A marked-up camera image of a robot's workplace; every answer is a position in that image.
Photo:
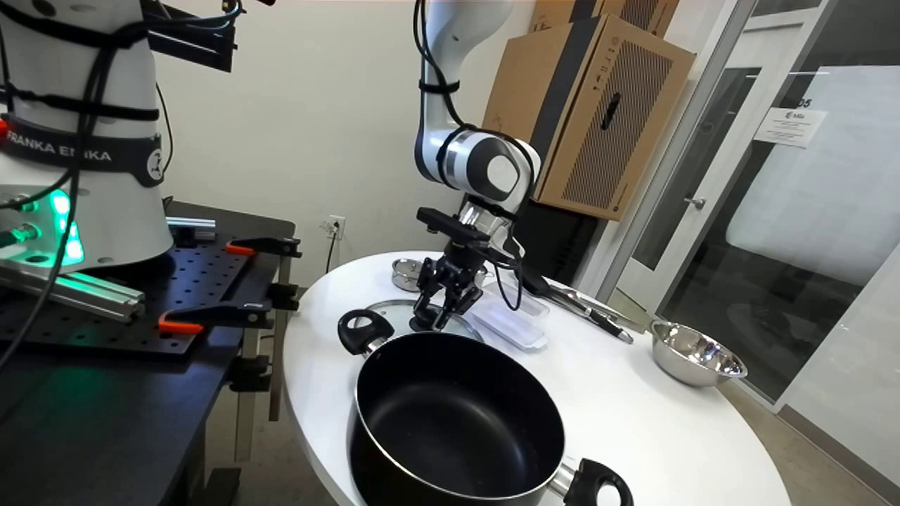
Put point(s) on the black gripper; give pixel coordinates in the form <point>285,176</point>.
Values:
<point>466,256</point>

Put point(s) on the glass lid with black knob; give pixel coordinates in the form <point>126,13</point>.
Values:
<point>398,316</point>

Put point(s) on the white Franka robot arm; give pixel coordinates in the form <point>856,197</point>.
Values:
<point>84,101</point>

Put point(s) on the large black cooking pot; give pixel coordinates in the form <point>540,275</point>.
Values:
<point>450,432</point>

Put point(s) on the black kitchen tongs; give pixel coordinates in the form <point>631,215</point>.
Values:
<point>585,313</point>

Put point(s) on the black spatula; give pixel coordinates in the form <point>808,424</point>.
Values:
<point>599,305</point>

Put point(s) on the large brown cardboard box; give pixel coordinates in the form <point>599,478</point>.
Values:
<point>599,122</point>

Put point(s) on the stainless steel bowl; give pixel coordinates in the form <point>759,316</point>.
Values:
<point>697,354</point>

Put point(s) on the white framed glass door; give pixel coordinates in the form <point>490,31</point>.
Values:
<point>693,186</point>

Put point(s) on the small brown cardboard box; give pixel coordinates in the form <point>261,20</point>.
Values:
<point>608,14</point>

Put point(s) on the black perforated robot table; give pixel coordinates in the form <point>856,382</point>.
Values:
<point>92,410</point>

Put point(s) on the white paper sign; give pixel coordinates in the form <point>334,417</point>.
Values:
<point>790,128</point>

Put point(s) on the white wall outlet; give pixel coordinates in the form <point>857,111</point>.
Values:
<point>334,225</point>

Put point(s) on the aluminium profile rail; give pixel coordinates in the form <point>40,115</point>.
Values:
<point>73,290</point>

